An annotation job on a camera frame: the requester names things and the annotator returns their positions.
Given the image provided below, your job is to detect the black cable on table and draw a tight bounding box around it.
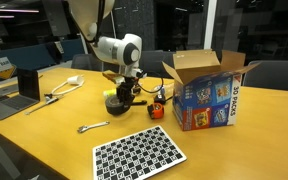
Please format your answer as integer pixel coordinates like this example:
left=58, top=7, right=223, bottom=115
left=135, top=71, right=174, bottom=105

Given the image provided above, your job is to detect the dark office chair left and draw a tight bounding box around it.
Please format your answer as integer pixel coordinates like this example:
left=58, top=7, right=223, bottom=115
left=71, top=54, right=102, bottom=71

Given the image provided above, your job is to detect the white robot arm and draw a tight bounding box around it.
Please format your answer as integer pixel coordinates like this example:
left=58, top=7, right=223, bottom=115
left=67, top=0, right=142, bottom=106

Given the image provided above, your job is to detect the grey laptop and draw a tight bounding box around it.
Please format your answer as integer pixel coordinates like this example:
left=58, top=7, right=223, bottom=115
left=0, top=68, right=41, bottom=121

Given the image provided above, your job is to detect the checkered calibration board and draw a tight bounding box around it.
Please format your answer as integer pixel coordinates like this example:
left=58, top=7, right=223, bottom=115
left=92, top=125, right=187, bottom=180

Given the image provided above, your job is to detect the orange tape measure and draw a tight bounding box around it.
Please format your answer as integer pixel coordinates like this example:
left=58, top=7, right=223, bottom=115
left=147, top=103, right=164, bottom=119

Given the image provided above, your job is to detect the dark office chair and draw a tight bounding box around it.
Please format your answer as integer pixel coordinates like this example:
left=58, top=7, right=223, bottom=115
left=71, top=54, right=102, bottom=71
left=242, top=60, right=288, bottom=91

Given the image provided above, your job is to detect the screwdriver with black handle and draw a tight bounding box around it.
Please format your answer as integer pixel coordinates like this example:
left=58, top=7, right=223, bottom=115
left=24, top=97, right=61, bottom=115

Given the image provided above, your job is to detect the yellow-green tape roll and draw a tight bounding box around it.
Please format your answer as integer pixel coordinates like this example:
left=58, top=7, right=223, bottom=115
left=103, top=89, right=116, bottom=99

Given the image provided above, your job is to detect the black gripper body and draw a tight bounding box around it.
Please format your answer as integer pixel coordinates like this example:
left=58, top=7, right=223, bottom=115
left=117, top=77, right=140, bottom=97

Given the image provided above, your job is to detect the silver adjustable wrench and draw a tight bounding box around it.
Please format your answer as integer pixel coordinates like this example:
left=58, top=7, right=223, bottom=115
left=77, top=121, right=110, bottom=133

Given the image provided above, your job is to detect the blue cardboard box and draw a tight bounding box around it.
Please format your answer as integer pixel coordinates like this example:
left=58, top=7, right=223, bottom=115
left=162, top=49, right=256, bottom=131

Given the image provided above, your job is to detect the black tape roll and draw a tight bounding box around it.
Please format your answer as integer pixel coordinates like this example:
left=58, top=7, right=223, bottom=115
left=105, top=96, right=130, bottom=116

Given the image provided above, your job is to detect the dark office chair right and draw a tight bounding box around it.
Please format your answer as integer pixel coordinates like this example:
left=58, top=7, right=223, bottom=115
left=242, top=60, right=288, bottom=91

